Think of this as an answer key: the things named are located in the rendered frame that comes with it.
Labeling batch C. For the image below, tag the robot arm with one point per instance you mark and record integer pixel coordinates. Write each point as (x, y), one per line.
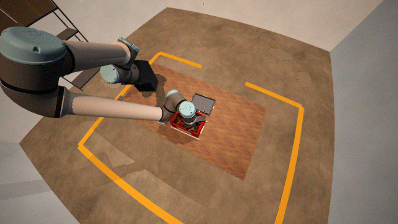
(32, 61)

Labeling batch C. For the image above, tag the dark red open crate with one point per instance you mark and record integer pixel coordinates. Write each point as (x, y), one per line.
(188, 131)

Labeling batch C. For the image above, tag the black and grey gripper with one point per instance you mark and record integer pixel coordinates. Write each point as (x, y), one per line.
(188, 127)

